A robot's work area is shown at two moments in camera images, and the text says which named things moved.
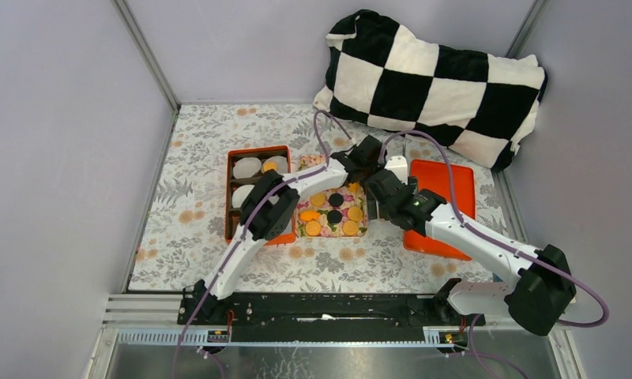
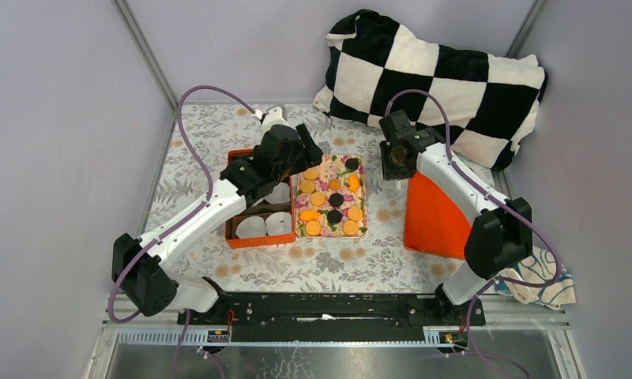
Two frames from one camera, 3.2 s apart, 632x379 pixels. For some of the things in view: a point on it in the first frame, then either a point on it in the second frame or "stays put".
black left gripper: (374, 161) -> (308, 155)
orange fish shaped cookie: (354, 188) stays put
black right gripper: (411, 184) -> (388, 172)
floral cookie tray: (340, 212) stays put
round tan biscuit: (350, 227) stays put
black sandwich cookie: (334, 216) stays put
